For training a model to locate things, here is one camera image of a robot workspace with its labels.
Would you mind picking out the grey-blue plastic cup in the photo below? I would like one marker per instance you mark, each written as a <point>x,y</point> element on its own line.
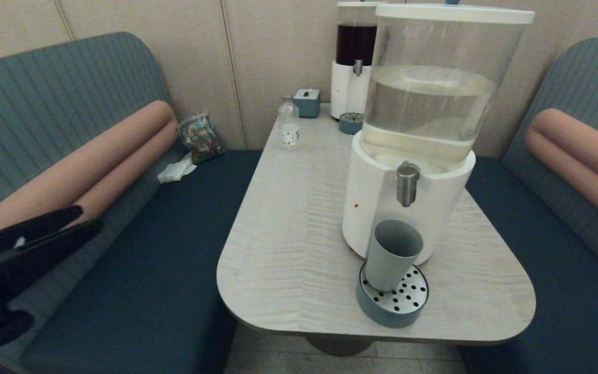
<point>388,259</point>

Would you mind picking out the steel water dispenser tap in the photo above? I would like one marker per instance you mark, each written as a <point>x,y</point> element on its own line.
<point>408,184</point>

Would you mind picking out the pink bolster cushion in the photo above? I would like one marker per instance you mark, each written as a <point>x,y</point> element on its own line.
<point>96,161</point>
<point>584,156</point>

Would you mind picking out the teal upholstered bench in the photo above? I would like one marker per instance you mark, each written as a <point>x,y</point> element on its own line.
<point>138,270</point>
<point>563,311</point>

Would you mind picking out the crumpled white tissue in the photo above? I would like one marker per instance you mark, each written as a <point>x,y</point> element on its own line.
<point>175,170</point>

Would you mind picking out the green snack bag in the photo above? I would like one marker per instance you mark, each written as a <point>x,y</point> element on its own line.
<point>200,137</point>

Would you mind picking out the small clear bottle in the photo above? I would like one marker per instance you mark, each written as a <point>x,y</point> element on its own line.
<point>289,130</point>

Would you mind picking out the blue-grey tissue box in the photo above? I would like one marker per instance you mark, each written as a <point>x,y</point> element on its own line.
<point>307,104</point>

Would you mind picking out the small round blue drip tray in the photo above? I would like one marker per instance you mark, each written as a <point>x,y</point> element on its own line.
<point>351,126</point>

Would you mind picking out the dark drink dispenser white base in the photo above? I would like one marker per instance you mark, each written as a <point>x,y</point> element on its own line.
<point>345,93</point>

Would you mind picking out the clear water dispenser white base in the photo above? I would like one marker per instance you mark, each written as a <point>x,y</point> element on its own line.
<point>382,218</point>

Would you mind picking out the round blue perforated drip tray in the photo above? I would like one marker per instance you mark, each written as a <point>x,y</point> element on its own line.
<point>376,311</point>

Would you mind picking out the steel dark dispenser tap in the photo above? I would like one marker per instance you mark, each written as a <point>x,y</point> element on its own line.
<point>358,67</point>

